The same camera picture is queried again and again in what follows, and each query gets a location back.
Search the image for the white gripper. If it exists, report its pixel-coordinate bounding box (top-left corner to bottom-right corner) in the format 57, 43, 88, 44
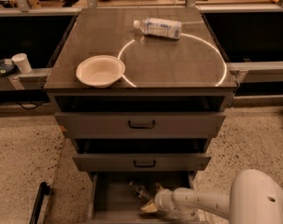
141, 182, 177, 214

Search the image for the clear water bottle red label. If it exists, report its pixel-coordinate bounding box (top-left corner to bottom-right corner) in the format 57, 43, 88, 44
129, 181, 153, 202

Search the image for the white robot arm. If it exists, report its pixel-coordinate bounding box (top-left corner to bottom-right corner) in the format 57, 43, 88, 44
141, 169, 283, 224

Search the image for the bottom grey drawer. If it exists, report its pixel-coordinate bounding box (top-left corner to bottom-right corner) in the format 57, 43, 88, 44
88, 172, 199, 224

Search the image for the grey drawer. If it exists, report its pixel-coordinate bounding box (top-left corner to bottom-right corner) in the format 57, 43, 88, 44
88, 172, 199, 224
73, 139, 211, 172
55, 96, 224, 139

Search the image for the middle grey drawer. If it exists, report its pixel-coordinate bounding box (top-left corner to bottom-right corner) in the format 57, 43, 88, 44
73, 139, 211, 172

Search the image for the grey drawer cabinet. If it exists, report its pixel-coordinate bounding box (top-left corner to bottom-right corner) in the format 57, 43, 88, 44
43, 7, 238, 224

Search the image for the top grey drawer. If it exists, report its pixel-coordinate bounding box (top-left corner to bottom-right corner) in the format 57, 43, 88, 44
55, 96, 224, 139

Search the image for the water bottle blue white label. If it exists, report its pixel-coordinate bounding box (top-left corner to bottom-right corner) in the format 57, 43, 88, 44
134, 18, 182, 40

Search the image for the black bar on floor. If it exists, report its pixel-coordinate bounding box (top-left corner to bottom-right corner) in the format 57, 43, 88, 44
29, 182, 51, 224

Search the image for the white paper bowl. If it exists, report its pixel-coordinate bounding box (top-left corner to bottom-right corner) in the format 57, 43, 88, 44
76, 55, 125, 88

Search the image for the white paper cup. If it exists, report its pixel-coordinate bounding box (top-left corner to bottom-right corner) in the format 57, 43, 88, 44
11, 53, 32, 74

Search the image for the dark round dish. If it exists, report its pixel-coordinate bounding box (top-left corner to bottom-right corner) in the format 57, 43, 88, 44
0, 59, 16, 77

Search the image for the black cable on floor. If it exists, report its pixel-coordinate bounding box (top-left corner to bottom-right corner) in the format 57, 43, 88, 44
0, 100, 49, 111

